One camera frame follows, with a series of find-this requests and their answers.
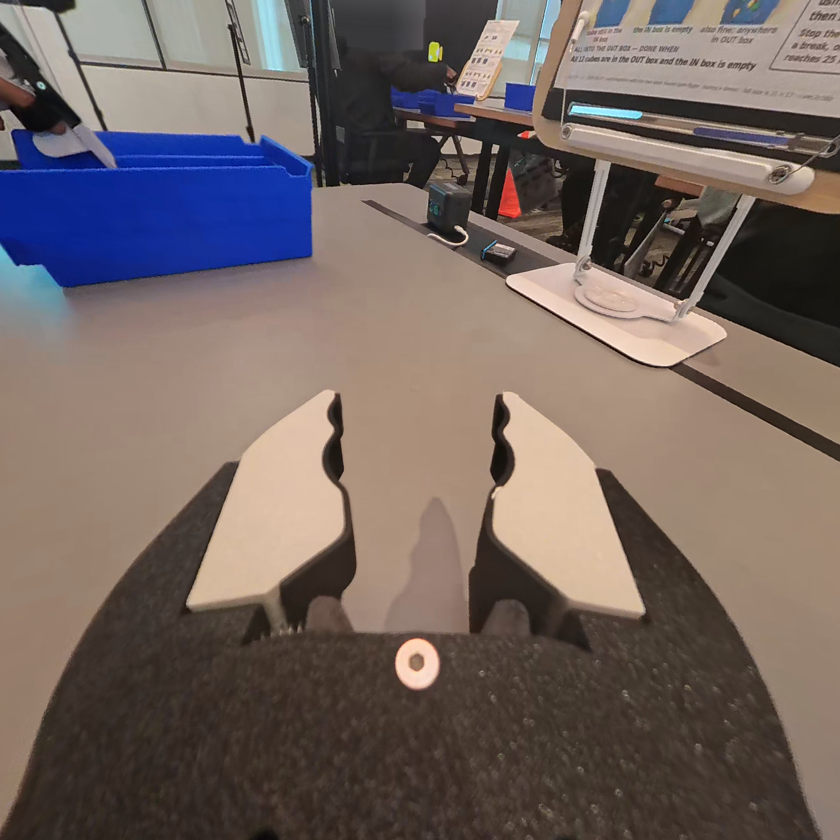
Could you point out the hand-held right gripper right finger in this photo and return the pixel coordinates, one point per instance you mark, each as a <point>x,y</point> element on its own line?
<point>558,531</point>

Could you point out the thick black vertical pole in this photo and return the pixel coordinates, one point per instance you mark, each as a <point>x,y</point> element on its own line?
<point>325,98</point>

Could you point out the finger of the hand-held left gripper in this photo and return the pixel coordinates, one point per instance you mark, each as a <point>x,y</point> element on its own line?
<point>98,149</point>
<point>56,144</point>

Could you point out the large frosted window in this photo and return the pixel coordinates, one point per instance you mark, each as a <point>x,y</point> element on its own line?
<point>197,33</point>

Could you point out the blue plastic bin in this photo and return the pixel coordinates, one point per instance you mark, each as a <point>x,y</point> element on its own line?
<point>426,103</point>
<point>520,95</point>
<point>164,210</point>

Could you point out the small black battery pack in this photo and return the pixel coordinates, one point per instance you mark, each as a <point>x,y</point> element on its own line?
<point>499,250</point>

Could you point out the person's left hand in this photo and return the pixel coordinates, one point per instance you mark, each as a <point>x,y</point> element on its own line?
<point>13,95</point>

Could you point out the wooden top office desk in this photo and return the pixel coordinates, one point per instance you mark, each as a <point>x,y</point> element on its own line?
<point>499,115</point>

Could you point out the orange traffic cone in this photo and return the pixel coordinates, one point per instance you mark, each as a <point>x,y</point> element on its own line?
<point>510,197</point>

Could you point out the thin black stand pole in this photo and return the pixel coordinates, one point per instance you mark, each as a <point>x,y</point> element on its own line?
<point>241,85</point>
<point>82,79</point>

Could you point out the black monitor with yellow sticker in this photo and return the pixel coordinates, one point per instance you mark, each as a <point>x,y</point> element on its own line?
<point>459,26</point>

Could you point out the small wooden instruction board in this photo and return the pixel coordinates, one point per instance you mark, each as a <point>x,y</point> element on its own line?
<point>485,59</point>

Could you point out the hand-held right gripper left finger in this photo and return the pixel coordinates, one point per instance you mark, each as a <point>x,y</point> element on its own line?
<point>275,518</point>

